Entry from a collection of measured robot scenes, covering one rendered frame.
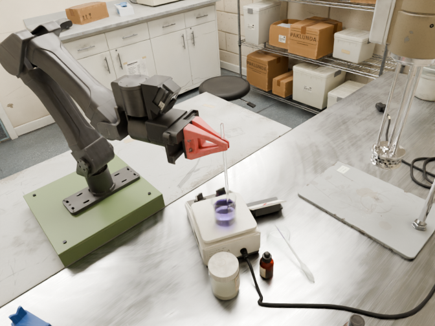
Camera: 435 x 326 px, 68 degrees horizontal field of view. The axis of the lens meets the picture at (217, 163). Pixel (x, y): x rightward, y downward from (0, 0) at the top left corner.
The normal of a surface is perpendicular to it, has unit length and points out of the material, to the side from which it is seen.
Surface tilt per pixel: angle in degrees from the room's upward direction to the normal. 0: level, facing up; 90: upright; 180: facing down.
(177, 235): 0
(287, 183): 0
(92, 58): 90
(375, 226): 0
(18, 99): 90
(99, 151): 66
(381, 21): 90
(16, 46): 90
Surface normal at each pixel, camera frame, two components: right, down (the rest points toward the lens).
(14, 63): -0.48, 0.55
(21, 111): 0.66, 0.41
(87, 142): 0.77, -0.11
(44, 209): -0.07, -0.80
